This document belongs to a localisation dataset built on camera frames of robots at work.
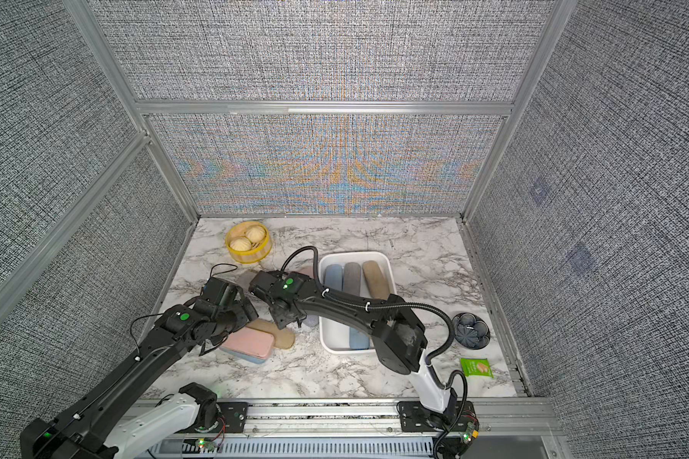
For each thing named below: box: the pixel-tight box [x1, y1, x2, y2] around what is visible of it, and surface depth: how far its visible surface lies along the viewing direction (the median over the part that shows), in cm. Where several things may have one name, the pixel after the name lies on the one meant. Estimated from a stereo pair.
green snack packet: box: [460, 357, 494, 379], surface depth 82 cm
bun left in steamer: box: [229, 236, 252, 252], surface depth 106 cm
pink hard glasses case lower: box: [220, 326, 275, 358], surface depth 81 cm
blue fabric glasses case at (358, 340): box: [349, 327, 371, 350], surface depth 85 cm
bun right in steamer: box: [245, 225, 267, 244], surface depth 108 cm
